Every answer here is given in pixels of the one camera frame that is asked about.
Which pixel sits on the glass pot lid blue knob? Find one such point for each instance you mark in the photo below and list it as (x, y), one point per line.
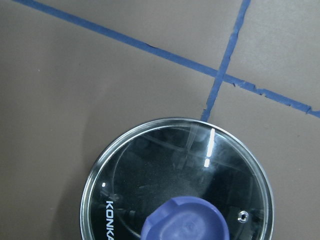
(177, 179)

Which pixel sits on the brown paper table cover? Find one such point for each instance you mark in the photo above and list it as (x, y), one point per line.
(76, 74)

